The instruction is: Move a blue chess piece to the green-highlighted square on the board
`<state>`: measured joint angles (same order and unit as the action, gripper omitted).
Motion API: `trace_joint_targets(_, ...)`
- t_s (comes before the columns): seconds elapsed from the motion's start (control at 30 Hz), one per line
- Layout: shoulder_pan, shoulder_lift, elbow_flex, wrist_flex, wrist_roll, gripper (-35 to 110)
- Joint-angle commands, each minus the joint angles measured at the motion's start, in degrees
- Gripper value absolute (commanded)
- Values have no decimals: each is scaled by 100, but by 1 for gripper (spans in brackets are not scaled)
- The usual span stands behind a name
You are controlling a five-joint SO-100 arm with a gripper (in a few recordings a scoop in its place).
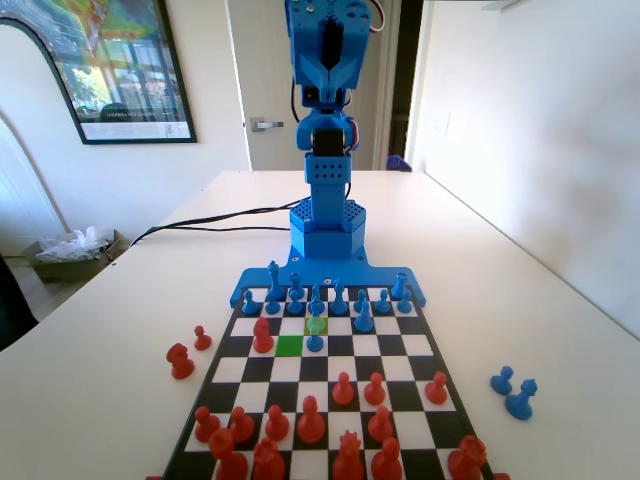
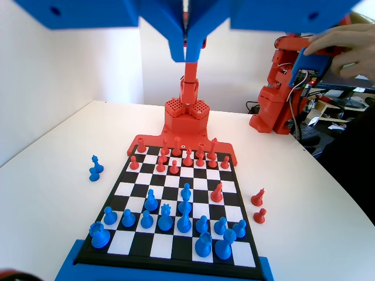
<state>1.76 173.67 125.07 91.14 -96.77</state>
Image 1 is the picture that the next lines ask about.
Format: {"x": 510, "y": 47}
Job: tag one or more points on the row of blue chess pieces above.
{"x": 380, "y": 275}

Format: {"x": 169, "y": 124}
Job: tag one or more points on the red chess rook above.
{"x": 467, "y": 460}
{"x": 227, "y": 457}

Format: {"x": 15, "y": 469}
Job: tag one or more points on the clear plastic bag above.
{"x": 70, "y": 247}

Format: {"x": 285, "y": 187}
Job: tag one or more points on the red chess bishop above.
{"x": 386, "y": 462}

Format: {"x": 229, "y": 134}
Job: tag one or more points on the black white chessboard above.
{"x": 367, "y": 345}

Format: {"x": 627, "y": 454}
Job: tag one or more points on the blue chess pawn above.
{"x": 295, "y": 307}
{"x": 360, "y": 298}
{"x": 248, "y": 305}
{"x": 314, "y": 344}
{"x": 501, "y": 382}
{"x": 273, "y": 307}
{"x": 382, "y": 304}
{"x": 405, "y": 306}

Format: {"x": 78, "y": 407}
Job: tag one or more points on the red chess pawn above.
{"x": 374, "y": 392}
{"x": 206, "y": 427}
{"x": 202, "y": 341}
{"x": 310, "y": 425}
{"x": 343, "y": 392}
{"x": 436, "y": 390}
{"x": 241, "y": 427}
{"x": 276, "y": 426}
{"x": 380, "y": 427}

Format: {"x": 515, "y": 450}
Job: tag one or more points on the framed wall poster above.
{"x": 130, "y": 75}

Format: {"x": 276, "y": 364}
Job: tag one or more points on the blue knight off board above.
{"x": 520, "y": 402}

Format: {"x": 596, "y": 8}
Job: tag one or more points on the red pawn near blue row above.
{"x": 261, "y": 340}

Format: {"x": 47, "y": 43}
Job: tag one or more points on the cardboard box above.
{"x": 60, "y": 270}

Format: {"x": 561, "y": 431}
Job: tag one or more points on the small blue object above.
{"x": 397, "y": 164}

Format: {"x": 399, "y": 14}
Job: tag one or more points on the blue chess piece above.
{"x": 316, "y": 291}

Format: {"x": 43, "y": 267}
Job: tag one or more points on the red chess queen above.
{"x": 348, "y": 462}

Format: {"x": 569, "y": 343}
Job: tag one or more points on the red chess knight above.
{"x": 179, "y": 362}
{"x": 268, "y": 462}

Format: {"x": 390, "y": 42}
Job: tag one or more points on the white door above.
{"x": 260, "y": 75}

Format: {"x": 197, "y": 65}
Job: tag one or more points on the blue chess rook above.
{"x": 399, "y": 287}

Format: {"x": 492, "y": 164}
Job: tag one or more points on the blue chess king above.
{"x": 273, "y": 282}

